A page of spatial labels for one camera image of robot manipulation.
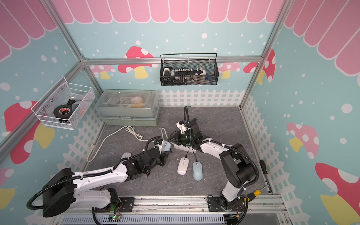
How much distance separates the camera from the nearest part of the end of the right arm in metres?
0.68

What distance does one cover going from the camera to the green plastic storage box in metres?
0.97

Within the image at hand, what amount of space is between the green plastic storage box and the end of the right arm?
313mm
